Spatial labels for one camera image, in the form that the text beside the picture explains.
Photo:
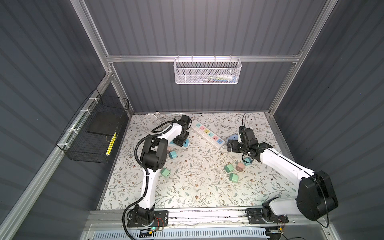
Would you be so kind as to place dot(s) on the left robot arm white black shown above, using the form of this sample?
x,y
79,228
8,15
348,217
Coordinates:
x,y
151,154

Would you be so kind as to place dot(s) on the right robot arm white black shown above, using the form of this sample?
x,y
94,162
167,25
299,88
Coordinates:
x,y
315,196

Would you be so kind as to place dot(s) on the teal charger cube left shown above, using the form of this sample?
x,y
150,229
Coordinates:
x,y
172,154

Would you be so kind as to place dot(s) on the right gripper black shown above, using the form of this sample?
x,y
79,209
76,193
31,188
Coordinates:
x,y
234,148

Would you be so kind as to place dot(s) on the black wire mesh basket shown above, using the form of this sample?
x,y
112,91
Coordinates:
x,y
87,140

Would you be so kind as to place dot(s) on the floral table mat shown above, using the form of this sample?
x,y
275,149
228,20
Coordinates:
x,y
197,179

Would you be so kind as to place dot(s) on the round light blue socket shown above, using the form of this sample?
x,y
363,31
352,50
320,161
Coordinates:
x,y
233,140

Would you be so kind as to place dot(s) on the green charger cube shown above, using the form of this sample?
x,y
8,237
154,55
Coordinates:
x,y
234,178
165,172
229,168

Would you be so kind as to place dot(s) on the aluminium rail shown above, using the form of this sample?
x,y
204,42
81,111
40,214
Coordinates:
x,y
196,217

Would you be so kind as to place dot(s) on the pink charger cube right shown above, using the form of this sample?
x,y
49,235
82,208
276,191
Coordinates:
x,y
240,167

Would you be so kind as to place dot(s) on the teal charger cube right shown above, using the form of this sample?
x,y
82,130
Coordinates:
x,y
247,161

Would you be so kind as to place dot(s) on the teal blue power strip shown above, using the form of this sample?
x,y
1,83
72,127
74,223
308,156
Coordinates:
x,y
186,143

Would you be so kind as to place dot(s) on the white vent grille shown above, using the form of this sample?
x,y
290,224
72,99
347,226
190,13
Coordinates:
x,y
204,233

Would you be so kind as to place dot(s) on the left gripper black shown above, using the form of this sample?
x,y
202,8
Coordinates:
x,y
176,141

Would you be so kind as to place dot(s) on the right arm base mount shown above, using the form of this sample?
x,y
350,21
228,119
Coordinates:
x,y
264,216

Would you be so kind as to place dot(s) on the white wire mesh basket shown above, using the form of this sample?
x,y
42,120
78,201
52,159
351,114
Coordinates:
x,y
207,71

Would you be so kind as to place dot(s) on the teal charger cube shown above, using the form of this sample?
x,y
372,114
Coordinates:
x,y
172,154
247,161

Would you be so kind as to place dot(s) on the long white power strip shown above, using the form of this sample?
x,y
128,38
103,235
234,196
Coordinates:
x,y
207,134

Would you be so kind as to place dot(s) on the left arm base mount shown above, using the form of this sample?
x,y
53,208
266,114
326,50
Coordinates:
x,y
152,219

